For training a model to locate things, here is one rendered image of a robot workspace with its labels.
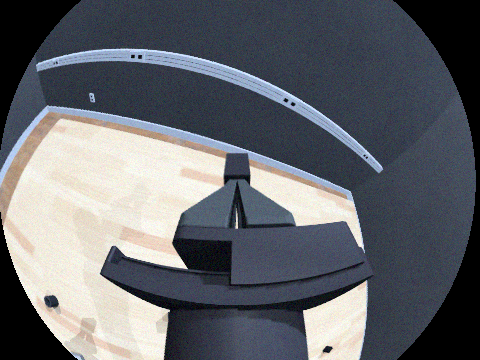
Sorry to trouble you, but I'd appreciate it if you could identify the dark grey cylinder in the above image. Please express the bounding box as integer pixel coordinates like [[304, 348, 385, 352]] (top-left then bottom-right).
[[44, 295, 59, 308]]

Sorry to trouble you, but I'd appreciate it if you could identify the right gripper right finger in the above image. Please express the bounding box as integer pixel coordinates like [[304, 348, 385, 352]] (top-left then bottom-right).
[[237, 177, 296, 228]]

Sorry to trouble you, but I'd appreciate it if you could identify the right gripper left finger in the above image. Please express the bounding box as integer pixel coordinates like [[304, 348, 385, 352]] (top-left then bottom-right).
[[177, 177, 237, 228]]

